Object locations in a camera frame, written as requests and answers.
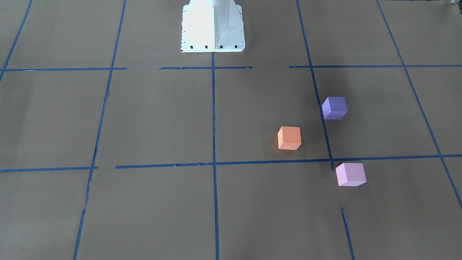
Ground orange foam cube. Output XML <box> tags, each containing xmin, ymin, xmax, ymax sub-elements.
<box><xmin>278</xmin><ymin>126</ymin><xmax>302</xmax><ymax>150</ymax></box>

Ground dark purple foam cube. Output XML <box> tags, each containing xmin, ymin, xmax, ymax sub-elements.
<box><xmin>322</xmin><ymin>96</ymin><xmax>348</xmax><ymax>120</ymax></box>

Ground light pink foam cube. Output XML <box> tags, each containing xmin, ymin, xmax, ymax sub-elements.
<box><xmin>335</xmin><ymin>163</ymin><xmax>367</xmax><ymax>186</ymax></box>

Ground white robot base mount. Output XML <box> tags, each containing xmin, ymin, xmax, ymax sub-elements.
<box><xmin>180</xmin><ymin>0</ymin><xmax>246</xmax><ymax>53</ymax></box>

